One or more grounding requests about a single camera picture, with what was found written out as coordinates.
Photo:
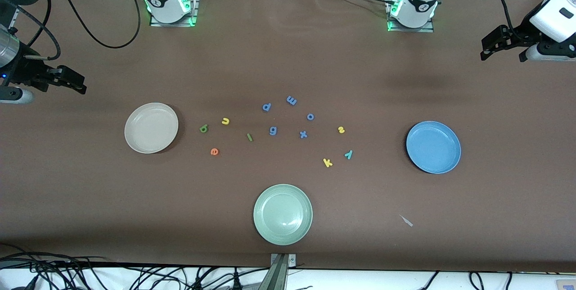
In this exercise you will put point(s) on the beige brown plate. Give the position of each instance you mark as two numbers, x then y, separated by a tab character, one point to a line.
151	128

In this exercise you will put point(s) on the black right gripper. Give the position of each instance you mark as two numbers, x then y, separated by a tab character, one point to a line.
27	72

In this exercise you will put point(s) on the blue plate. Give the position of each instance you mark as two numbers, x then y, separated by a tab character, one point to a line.
433	147

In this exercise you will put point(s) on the grey metal mounting bracket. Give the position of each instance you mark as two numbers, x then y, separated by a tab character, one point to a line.
280	274

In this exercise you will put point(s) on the brown table cover sheet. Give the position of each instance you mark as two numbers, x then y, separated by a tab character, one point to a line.
288	56

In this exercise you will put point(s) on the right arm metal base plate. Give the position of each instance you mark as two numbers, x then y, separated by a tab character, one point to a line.
173	24

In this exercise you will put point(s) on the green looped foam letter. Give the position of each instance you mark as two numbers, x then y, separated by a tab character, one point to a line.
203	128

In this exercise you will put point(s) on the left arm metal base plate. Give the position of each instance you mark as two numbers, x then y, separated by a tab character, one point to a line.
411	30

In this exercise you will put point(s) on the pale green plate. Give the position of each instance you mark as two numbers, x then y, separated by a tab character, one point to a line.
282	214

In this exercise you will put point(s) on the blue foam letter p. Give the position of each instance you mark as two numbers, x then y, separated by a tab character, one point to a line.
266	107

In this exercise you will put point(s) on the blue foam letter m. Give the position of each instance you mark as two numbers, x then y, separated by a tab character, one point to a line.
291	100

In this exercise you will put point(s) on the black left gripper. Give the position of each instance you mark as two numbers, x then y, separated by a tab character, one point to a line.
519	37

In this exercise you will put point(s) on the yellow foam letter k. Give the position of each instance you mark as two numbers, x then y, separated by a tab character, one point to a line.
327	162

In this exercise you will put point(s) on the teal foam letter y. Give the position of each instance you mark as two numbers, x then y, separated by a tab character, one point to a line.
348	154

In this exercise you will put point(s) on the small grey tape scrap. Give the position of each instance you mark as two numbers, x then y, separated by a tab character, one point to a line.
406	220

